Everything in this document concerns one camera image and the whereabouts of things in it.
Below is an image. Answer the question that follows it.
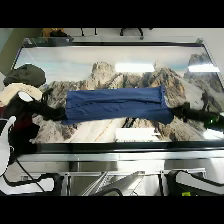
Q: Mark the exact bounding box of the silver frame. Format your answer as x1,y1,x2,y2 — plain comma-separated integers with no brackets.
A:
14,149,224,197

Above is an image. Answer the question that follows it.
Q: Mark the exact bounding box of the black cable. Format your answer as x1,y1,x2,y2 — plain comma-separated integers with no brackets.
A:
89,186,125,197
12,155,47,194

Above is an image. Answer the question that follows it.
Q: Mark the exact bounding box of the beige garment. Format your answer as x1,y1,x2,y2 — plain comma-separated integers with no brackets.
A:
0,82,44,108

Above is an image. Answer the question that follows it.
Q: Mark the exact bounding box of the blue garment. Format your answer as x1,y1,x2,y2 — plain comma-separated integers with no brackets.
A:
61,84,175,126

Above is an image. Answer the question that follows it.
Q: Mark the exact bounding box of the black chair base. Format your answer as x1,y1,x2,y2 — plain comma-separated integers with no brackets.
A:
119,27,145,41

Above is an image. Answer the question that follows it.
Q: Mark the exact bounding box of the red garment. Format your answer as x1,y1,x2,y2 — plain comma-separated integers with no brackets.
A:
0,105,34,134

